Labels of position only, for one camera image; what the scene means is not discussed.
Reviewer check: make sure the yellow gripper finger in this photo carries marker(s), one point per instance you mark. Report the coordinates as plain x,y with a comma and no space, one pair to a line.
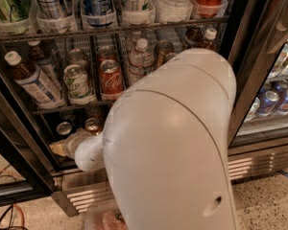
57,148

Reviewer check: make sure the blue pepsi can front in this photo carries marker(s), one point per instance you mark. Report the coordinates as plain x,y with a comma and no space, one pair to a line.
64,128

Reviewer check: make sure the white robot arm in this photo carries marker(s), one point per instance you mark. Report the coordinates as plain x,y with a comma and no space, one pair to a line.
164,147

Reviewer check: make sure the gold can bottom shelf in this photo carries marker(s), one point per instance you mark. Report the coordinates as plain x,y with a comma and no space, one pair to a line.
93,125

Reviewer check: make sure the open fridge glass door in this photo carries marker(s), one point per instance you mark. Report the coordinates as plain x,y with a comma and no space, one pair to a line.
35,181

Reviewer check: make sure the steel fridge ventilation grille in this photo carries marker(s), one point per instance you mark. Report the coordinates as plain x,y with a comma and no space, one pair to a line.
76,190

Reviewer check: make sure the green 7up can front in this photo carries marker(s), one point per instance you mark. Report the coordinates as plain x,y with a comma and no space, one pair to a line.
79,87

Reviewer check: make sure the red coca-cola can front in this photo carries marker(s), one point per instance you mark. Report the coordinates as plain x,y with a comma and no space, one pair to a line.
111,79

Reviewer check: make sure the water bottle middle shelf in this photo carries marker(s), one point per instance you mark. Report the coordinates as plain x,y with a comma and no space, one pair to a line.
141,59

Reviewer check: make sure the gold can middle front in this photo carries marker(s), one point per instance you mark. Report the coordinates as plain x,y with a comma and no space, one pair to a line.
169,57

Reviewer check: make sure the right fridge glass door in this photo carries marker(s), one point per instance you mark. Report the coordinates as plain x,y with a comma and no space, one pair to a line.
262,33

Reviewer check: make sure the tea bottle left front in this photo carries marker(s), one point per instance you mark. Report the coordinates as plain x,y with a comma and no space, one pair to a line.
34,81

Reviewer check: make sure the tea bottle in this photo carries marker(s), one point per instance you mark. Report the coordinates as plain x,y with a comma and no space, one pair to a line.
44,58
208,41
34,81

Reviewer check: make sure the clear plastic food container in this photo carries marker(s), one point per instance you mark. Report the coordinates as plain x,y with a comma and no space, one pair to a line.
104,216

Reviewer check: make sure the tea bottle left rear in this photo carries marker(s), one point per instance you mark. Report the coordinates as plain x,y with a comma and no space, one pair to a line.
44,58

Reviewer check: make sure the tea bottle right front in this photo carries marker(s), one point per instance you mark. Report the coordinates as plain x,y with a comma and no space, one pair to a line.
208,41

